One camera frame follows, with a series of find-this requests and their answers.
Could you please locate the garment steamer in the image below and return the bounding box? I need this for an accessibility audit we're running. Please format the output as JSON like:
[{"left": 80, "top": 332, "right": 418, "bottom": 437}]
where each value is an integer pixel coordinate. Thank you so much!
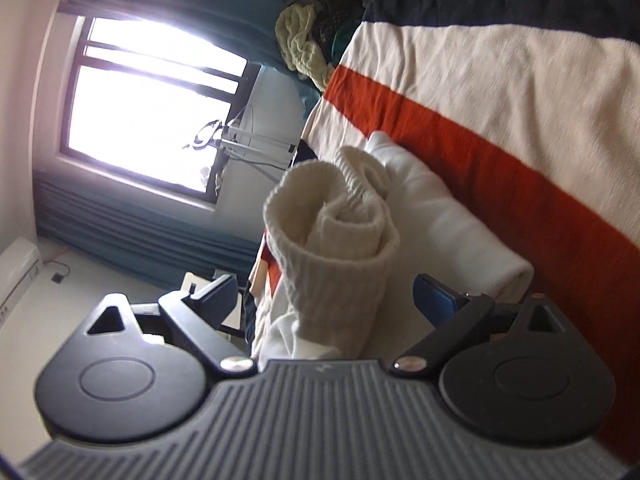
[{"left": 182, "top": 117, "right": 297, "bottom": 177}]

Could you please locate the green knitted blanket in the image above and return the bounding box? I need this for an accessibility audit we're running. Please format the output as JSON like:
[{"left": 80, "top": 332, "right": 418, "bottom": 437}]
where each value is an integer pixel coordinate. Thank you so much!
[{"left": 274, "top": 3, "right": 336, "bottom": 92}]

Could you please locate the cream white jacket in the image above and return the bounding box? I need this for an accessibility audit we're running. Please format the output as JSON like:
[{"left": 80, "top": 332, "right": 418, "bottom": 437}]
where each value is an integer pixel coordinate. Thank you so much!
[{"left": 250, "top": 131, "right": 535, "bottom": 362}]

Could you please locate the white air conditioner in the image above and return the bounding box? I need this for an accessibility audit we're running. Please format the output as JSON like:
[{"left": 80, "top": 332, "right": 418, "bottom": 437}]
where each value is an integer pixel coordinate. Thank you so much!
[{"left": 0, "top": 237, "right": 41, "bottom": 324}]

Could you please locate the teal green garment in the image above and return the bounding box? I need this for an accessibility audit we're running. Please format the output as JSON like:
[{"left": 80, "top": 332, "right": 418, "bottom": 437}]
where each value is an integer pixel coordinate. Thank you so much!
[{"left": 330, "top": 25, "right": 357, "bottom": 62}]

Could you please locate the striped blanket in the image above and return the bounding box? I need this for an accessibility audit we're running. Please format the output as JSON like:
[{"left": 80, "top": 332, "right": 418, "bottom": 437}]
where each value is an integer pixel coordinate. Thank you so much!
[{"left": 247, "top": 0, "right": 640, "bottom": 466}]

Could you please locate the air conditioner power cable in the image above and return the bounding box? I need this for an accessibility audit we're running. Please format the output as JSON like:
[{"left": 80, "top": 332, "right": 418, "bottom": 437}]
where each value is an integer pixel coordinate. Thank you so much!
[{"left": 42, "top": 258, "right": 72, "bottom": 282}]

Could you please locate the blue curtain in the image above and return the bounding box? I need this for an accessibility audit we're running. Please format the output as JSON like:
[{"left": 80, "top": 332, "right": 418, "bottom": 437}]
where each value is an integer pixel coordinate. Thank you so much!
[
  {"left": 34, "top": 180, "right": 264, "bottom": 294},
  {"left": 57, "top": 0, "right": 375, "bottom": 127}
]

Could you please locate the window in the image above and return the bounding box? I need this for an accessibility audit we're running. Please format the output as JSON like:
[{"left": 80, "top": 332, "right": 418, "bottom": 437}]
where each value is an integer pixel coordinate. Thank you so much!
[{"left": 59, "top": 15, "right": 250, "bottom": 206}]

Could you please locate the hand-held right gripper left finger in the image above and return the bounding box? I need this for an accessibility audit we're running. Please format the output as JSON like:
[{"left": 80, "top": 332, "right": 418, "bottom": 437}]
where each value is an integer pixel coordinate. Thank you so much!
[{"left": 80, "top": 274, "right": 260, "bottom": 377}]

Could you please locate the dark patterned garment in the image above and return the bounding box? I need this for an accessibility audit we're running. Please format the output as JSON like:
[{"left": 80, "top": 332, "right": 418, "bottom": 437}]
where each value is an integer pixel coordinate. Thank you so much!
[{"left": 320, "top": 0, "right": 372, "bottom": 47}]

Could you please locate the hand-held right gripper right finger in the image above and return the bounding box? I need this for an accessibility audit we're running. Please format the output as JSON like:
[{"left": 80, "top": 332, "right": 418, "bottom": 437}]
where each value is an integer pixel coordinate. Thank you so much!
[{"left": 387, "top": 274, "right": 576, "bottom": 376}]

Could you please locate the white and black chair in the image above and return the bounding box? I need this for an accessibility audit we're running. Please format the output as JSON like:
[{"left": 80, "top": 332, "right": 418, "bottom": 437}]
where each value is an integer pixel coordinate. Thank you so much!
[{"left": 180, "top": 271, "right": 252, "bottom": 344}]

